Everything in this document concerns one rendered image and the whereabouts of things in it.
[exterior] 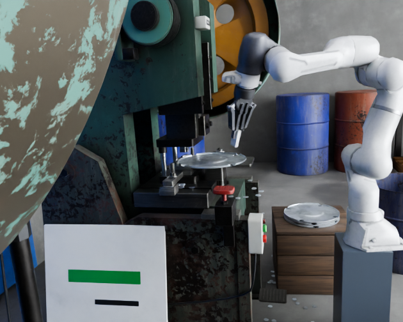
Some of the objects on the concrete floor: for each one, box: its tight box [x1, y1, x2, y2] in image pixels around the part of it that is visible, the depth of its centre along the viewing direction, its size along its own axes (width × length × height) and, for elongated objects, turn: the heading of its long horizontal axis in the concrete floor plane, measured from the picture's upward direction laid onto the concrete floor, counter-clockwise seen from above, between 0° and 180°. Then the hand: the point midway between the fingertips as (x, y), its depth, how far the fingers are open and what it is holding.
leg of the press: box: [42, 144, 253, 322], centre depth 147 cm, size 92×12×90 cm, turn 92°
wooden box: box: [272, 205, 347, 295], centre depth 207 cm, size 40×38×35 cm
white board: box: [44, 224, 168, 322], centre depth 147 cm, size 14×50×59 cm, turn 96°
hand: (235, 137), depth 142 cm, fingers closed
